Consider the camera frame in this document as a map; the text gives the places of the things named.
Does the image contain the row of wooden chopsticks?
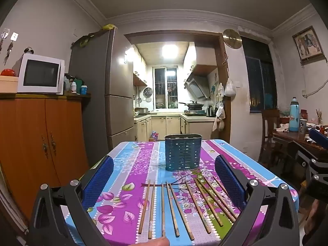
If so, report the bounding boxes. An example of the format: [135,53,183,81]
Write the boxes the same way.
[138,175,237,241]

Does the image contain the round gold wall plate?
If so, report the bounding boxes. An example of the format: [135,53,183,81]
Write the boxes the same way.
[222,29,243,49]

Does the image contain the framed wall picture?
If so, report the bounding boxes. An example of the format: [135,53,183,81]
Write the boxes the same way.
[292,26,327,65]

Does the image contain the dark barred window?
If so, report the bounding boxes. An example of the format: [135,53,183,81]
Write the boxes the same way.
[241,37,279,114]

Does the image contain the black wok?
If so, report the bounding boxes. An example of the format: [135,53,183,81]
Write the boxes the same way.
[179,101,205,109]

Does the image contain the white microwave oven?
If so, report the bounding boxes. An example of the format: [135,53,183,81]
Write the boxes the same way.
[17,54,65,95]

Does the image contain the beige box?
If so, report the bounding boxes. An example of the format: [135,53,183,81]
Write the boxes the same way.
[0,75,19,94]

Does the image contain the kitchen window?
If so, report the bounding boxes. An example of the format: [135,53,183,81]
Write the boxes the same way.
[154,67,179,109]

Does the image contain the cream kitchen base cabinets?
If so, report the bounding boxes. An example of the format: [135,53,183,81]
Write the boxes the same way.
[134,114,221,142]

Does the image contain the grey refrigerator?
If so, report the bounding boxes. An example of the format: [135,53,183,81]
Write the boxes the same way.
[69,27,136,159]

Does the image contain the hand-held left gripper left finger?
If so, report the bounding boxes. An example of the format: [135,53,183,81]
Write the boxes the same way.
[29,156,114,246]

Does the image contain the hanging dreamcatcher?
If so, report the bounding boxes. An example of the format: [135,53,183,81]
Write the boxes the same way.
[1,28,11,66]

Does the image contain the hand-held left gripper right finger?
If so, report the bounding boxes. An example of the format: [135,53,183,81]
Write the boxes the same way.
[215,154,300,246]

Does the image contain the green bag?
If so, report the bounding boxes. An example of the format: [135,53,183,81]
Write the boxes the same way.
[77,34,91,48]

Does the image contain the steel range hood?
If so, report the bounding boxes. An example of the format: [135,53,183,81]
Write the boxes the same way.
[184,74,212,101]

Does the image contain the person's left hand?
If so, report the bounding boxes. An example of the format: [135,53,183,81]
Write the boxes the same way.
[138,236,170,246]

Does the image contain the wooden dining chair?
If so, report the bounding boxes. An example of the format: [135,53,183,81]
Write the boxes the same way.
[258,109,281,165]

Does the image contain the white wall wire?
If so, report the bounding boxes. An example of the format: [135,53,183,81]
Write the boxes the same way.
[302,78,328,98]

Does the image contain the orange wooden cabinet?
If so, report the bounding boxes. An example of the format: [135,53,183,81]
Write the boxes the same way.
[0,92,91,232]

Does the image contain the floral colourful tablecloth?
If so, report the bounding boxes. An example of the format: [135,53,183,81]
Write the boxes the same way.
[63,139,300,246]

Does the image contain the square kitchen ceiling light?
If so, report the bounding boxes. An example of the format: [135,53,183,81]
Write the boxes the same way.
[161,45,179,59]

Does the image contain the hanging kitchen towels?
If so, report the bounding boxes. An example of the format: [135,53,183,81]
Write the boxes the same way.
[212,102,226,133]

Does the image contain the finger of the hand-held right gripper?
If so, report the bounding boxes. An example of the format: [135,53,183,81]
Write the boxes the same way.
[295,149,328,198]
[308,128,328,148]

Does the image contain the white hanging plastic bag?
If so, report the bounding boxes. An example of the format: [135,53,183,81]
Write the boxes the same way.
[224,78,237,97]

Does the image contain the blue perforated utensil holder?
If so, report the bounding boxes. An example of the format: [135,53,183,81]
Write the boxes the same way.
[164,133,203,172]

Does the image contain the tall blue thermos bottle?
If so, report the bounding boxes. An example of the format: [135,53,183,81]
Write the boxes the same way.
[289,97,300,133]

